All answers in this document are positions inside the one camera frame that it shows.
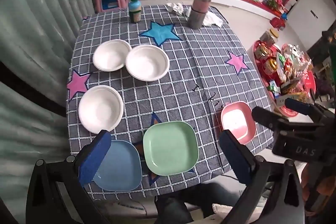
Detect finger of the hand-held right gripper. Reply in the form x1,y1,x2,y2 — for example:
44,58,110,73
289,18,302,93
251,106,290,133
285,98,319,116

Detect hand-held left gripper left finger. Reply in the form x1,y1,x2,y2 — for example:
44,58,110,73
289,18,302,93
26,130,112,224

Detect red flower bouquet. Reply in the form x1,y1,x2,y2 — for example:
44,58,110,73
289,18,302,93
263,0,284,11

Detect pile of snack packets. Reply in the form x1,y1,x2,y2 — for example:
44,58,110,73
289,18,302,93
256,28,314,109

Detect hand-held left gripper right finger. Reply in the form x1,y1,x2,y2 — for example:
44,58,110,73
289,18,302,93
219,130,306,224

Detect green square plate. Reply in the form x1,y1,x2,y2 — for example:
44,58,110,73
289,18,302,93
142,121,198,176

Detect pink and grey thermos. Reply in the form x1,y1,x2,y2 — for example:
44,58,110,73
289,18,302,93
187,0,216,30

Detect pale green curtain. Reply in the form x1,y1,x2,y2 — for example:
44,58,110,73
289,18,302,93
0,0,95,224

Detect crumpled white tissue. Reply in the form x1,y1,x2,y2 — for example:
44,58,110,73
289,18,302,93
166,3,191,16
203,11,224,28

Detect grey checkered star tablecloth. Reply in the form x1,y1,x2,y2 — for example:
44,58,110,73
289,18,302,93
66,5,275,199

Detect green-capped bottle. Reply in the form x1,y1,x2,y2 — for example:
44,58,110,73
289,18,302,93
128,0,142,24

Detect white paper bowl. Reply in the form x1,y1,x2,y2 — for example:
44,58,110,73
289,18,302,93
78,85,124,134
93,39,132,72
125,45,170,82

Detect person's right hand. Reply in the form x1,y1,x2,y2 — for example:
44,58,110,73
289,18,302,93
300,165,334,201

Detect round red tray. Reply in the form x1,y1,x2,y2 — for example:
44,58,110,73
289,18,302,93
252,40,316,118

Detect person's legs in jeans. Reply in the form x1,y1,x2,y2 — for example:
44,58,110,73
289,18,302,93
155,182,245,224

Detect pink square plate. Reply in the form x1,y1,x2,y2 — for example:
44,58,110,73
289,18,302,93
220,101,257,146

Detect blue square plate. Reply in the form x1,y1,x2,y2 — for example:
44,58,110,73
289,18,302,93
93,140,142,191

